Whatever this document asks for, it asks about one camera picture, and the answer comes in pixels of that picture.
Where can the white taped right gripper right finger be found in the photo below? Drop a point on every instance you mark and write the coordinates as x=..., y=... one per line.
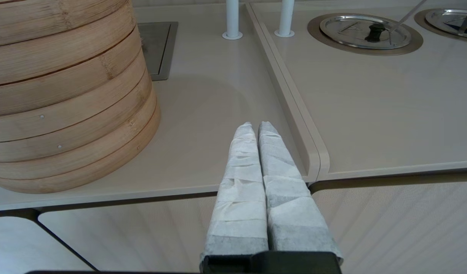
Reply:
x=290, y=205

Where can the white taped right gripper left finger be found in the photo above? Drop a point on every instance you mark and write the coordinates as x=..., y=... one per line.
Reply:
x=241, y=190

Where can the steel lid with black knob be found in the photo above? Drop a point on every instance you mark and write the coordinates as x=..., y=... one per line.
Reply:
x=441, y=17
x=346, y=31

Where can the tall bamboo steamer stack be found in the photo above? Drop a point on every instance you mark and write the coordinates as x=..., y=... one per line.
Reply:
x=66, y=95

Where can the beige cabinet door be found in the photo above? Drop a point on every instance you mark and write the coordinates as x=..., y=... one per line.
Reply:
x=20, y=247
x=408, y=228
x=142, y=236

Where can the recessed steel steam panel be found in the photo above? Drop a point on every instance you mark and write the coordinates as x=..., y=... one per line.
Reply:
x=155, y=49

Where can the white metal pole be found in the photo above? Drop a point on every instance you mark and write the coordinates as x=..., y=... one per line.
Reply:
x=286, y=16
x=232, y=18

